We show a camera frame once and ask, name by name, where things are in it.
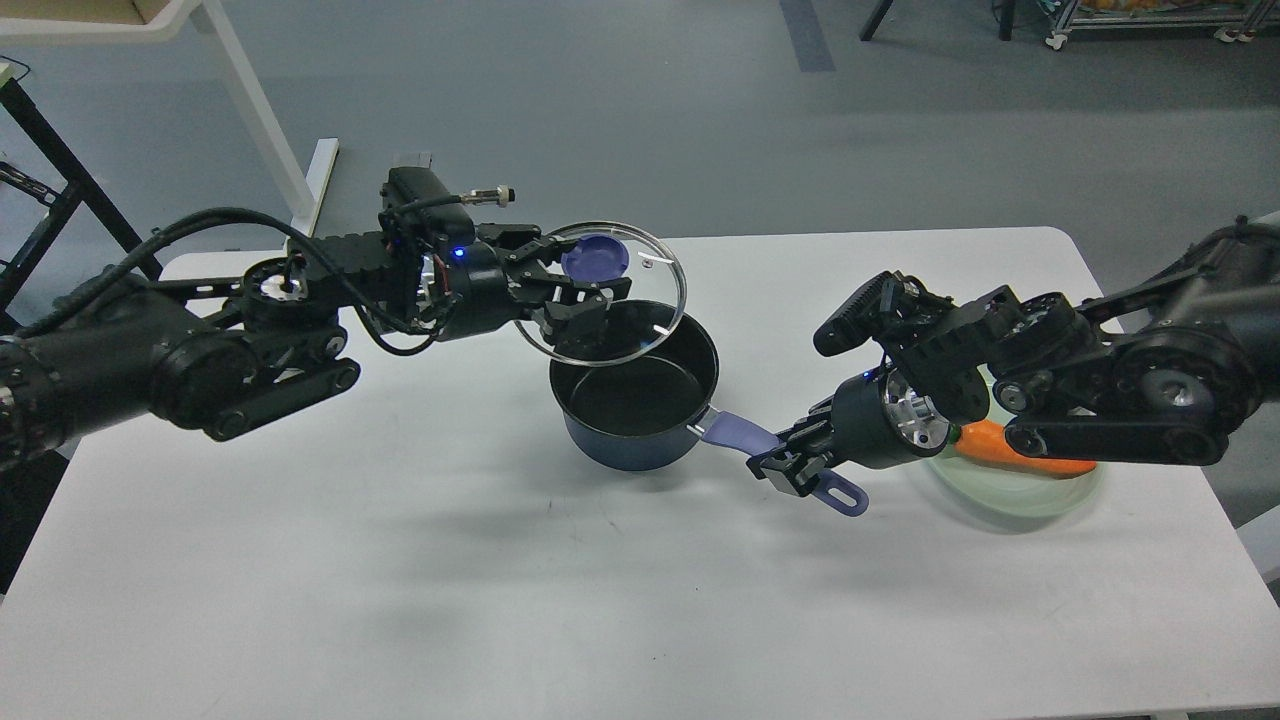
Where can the black furniture legs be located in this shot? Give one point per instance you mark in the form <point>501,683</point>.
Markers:
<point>941,19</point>

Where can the black metal stand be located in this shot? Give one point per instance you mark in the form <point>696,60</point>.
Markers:
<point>81,190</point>

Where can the clear glass plate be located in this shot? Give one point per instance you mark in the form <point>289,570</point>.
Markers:
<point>1008,493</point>

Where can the glass pot lid blue knob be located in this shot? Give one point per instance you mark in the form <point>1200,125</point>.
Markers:
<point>603,251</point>

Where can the orange toy carrot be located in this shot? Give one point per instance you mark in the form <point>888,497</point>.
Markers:
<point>984,443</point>

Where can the dark blue saucepan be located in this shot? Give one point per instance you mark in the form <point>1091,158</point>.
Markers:
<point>650,411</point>

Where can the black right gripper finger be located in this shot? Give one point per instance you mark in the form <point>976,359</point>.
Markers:
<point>794,474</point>
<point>814,426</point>

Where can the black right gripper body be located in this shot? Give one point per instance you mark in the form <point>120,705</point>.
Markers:
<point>879,421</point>

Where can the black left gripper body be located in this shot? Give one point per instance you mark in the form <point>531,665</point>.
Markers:
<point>467,290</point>

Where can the metal wheeled cart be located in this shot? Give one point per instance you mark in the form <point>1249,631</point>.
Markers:
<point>1231,22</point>

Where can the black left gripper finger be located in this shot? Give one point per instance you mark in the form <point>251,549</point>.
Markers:
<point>567,316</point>
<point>517,243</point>

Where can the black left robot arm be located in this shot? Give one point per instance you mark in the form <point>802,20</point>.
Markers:
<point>230,355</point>

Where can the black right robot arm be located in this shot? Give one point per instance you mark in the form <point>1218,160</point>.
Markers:
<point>1162,373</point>

